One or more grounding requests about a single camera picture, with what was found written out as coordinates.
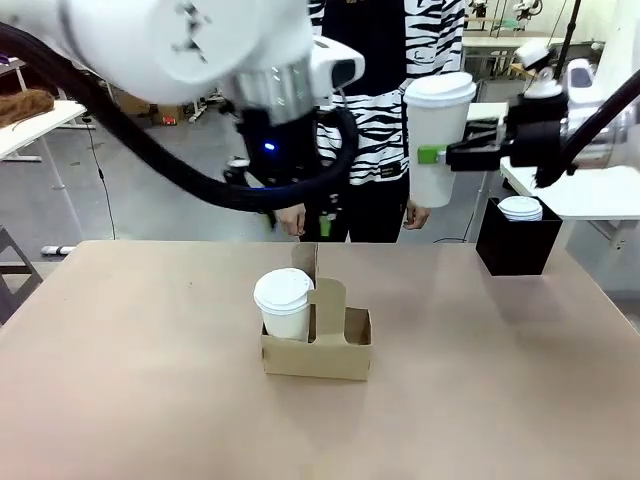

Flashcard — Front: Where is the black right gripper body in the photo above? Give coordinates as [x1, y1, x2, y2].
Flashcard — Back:
[498, 93, 572, 170]

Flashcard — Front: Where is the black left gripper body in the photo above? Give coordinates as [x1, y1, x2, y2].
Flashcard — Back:
[237, 106, 324, 187]

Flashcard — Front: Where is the white paper cup with lid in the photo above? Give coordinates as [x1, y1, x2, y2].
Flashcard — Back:
[402, 72, 478, 209]
[253, 268, 316, 344]

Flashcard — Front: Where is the brown cardboard cup carrier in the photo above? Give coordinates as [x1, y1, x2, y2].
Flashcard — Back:
[260, 243, 374, 382]

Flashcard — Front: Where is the stack of white cup lids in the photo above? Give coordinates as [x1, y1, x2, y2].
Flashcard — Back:
[497, 195, 545, 223]

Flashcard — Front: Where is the person's right hand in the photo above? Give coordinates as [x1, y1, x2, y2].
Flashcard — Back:
[276, 201, 307, 237]

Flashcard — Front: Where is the person's left hand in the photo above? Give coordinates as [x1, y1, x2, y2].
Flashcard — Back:
[402, 198, 432, 232]

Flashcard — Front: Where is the large white side table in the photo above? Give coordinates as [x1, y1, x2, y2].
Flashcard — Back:
[498, 158, 640, 264]

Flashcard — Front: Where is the white background workbench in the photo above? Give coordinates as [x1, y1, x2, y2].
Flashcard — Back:
[462, 28, 569, 81]

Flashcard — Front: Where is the person in zebra striped shirt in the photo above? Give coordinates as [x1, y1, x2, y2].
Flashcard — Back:
[312, 0, 469, 245]

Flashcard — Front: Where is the black tripod pole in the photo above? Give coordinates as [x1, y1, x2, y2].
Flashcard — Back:
[551, 0, 585, 69]

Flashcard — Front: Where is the black square lid box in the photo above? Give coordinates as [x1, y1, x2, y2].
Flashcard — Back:
[474, 196, 564, 278]

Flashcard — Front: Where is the white table with brown item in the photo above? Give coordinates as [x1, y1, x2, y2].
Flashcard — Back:
[0, 99, 97, 191]

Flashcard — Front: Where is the brown fuzzy object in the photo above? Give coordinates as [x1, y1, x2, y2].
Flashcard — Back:
[0, 88, 55, 129]

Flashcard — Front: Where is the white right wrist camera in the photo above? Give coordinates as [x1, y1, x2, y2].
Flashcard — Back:
[513, 38, 565, 99]

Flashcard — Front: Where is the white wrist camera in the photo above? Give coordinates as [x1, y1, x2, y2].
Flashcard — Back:
[309, 38, 367, 99]
[513, 38, 565, 99]

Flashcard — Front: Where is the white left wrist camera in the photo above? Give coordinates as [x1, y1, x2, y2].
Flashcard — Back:
[309, 38, 367, 99]

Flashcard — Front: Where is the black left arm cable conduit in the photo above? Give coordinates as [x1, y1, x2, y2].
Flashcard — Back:
[0, 22, 360, 216]

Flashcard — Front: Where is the thin black floor cable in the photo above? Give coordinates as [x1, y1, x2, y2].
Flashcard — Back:
[83, 117, 120, 242]

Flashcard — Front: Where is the black metal frame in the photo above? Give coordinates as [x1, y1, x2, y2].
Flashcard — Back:
[0, 224, 45, 326]

